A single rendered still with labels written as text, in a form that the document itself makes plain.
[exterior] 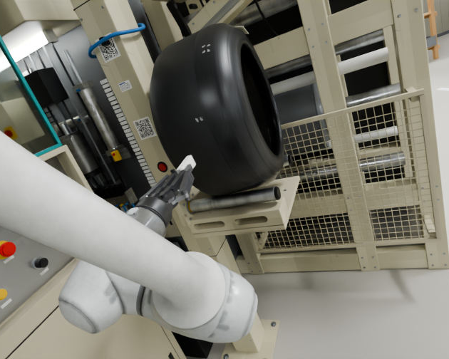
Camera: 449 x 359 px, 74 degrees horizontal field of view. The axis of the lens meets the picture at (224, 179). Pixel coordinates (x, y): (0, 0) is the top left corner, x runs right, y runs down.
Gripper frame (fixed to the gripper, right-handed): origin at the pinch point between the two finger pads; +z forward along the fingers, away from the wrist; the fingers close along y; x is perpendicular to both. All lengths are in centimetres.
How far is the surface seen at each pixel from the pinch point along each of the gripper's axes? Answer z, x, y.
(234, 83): 19.6, -11.4, -12.3
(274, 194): 19.4, 25.7, -11.8
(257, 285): 60, 123, 38
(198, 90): 16.3, -13.5, -3.6
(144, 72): 38, -21, 24
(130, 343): -14, 61, 52
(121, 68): 34, -26, 29
